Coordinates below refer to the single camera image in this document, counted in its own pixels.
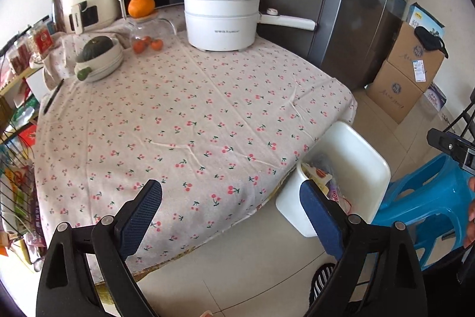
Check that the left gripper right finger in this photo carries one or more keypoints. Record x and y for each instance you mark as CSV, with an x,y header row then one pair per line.
x,y
377,271

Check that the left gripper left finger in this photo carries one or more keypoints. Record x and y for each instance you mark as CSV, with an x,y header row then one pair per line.
x,y
66,286

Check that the white trash bin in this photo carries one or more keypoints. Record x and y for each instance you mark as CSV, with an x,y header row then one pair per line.
x,y
361,173

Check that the person's right hand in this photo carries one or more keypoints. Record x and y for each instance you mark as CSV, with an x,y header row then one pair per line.
x,y
470,230

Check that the blue plastic stool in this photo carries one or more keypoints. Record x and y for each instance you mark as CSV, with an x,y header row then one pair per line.
x,y
434,199

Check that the lower cardboard box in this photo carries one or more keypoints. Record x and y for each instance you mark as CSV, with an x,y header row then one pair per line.
x,y
393,92

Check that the cardboard box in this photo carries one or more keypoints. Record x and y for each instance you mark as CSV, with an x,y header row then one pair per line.
x,y
393,92
409,57

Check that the upper cardboard box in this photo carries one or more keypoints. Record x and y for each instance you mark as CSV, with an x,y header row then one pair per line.
x,y
409,57

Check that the black pouch on box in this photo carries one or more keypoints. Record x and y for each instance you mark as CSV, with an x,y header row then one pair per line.
x,y
429,41

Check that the blue white product box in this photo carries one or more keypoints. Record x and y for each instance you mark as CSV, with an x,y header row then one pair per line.
x,y
418,16

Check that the black pen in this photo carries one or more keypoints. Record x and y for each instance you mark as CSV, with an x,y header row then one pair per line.
x,y
53,96

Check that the cherry print tablecloth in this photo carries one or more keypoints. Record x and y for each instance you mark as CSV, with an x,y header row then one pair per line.
x,y
219,131

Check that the green lime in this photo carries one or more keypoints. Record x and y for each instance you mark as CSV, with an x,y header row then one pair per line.
x,y
83,73

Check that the white stacked bowls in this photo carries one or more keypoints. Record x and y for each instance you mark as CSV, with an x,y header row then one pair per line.
x,y
104,64

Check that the dark green pumpkin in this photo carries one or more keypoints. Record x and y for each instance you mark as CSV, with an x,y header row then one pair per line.
x,y
94,48

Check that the small orange left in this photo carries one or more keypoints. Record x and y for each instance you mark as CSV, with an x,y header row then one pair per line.
x,y
139,46

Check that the small orange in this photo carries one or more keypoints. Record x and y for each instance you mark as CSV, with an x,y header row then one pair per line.
x,y
139,46
157,45

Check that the red labelled storage jar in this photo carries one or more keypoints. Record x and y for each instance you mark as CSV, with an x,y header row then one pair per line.
x,y
40,40

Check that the small orange right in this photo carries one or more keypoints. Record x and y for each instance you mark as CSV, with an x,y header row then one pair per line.
x,y
157,45

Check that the glass teapot jar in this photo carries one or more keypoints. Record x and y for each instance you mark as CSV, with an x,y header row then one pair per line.
x,y
150,28

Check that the large orange on jar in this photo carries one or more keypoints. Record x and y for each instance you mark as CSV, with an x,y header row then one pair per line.
x,y
140,8

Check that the white electric cooking pot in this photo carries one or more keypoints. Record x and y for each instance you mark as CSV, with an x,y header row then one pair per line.
x,y
231,25

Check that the black wire rack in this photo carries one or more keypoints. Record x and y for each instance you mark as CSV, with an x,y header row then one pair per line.
x,y
21,232

